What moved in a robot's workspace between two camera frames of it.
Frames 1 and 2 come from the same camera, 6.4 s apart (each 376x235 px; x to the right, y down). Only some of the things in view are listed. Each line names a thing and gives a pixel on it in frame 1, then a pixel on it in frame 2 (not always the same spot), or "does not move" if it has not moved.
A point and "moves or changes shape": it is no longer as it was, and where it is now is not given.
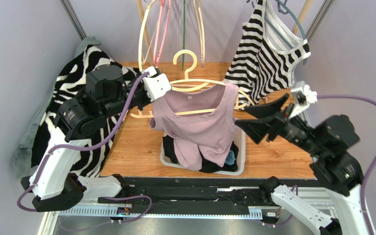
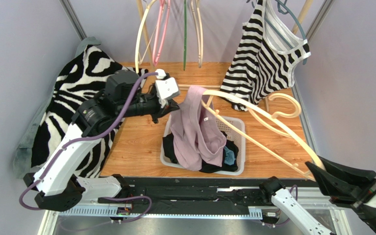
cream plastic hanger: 141,35 moves or changes shape
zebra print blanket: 71,83 does not move
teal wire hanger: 283,8 does not move
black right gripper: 277,120 to 365,188
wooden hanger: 185,85 to 274,117
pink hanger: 162,2 does not move
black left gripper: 142,85 to 171,105
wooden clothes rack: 140,8 does not move
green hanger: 183,55 does not move
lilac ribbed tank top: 203,120 moves or changes shape
